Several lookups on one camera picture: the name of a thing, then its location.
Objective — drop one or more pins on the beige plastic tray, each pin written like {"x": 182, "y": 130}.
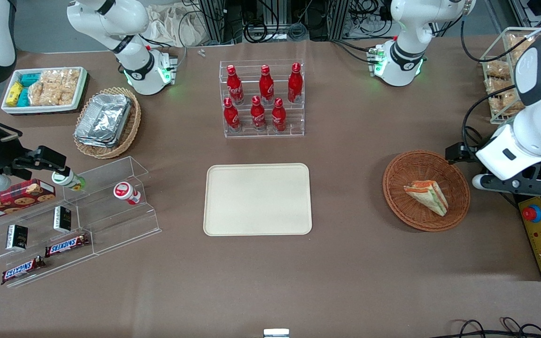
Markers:
{"x": 257, "y": 199}

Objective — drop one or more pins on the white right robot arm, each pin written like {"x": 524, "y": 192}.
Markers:
{"x": 129, "y": 28}

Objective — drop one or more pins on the clear rice cracker pack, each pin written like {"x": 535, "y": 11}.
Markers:
{"x": 61, "y": 77}
{"x": 35, "y": 94}
{"x": 59, "y": 95}

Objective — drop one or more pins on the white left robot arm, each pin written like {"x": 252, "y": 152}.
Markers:
{"x": 411, "y": 42}

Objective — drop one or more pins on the brown round wicker basket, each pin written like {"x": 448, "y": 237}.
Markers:
{"x": 406, "y": 211}

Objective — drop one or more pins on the small black box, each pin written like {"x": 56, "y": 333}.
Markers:
{"x": 17, "y": 237}
{"x": 63, "y": 219}

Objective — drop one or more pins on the small red white bottle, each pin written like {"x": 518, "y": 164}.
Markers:
{"x": 127, "y": 192}

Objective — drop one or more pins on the clear acrylic stepped shelf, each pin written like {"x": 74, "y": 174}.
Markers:
{"x": 111, "y": 220}

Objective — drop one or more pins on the bagged cracker snack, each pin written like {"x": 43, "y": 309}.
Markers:
{"x": 517, "y": 42}
{"x": 498, "y": 86}
{"x": 507, "y": 105}
{"x": 497, "y": 69}

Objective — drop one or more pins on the snickers chocolate bar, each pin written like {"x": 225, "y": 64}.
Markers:
{"x": 66, "y": 245}
{"x": 21, "y": 270}

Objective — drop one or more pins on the clear acrylic bottle rack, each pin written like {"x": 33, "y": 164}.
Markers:
{"x": 294, "y": 126}

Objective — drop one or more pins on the white cloth bag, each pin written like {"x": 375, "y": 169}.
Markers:
{"x": 172, "y": 26}

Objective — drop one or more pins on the red tartan cookie box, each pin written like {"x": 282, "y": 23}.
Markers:
{"x": 12, "y": 199}

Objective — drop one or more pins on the white rectangular snack tray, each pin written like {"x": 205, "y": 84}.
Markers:
{"x": 45, "y": 109}

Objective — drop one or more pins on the aluminium frame post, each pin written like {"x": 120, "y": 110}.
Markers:
{"x": 214, "y": 21}
{"x": 339, "y": 19}

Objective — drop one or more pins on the teal snack pack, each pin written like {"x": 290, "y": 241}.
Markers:
{"x": 23, "y": 97}
{"x": 29, "y": 80}

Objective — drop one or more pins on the yellow snack pack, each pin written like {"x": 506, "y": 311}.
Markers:
{"x": 14, "y": 94}

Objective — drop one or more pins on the small green drink bottle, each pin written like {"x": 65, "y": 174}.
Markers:
{"x": 68, "y": 180}

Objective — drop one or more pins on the red cola bottle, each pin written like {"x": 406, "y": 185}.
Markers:
{"x": 295, "y": 84}
{"x": 278, "y": 117}
{"x": 258, "y": 115}
{"x": 231, "y": 117}
{"x": 235, "y": 87}
{"x": 266, "y": 87}

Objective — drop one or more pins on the light oval wicker basket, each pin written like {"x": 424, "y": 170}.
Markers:
{"x": 129, "y": 131}

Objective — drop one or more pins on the stacked aluminium foil trays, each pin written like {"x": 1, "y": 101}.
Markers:
{"x": 104, "y": 119}

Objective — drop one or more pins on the triangle sandwich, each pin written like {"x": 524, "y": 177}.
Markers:
{"x": 428, "y": 195}

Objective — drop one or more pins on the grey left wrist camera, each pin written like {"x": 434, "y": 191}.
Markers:
{"x": 510, "y": 185}

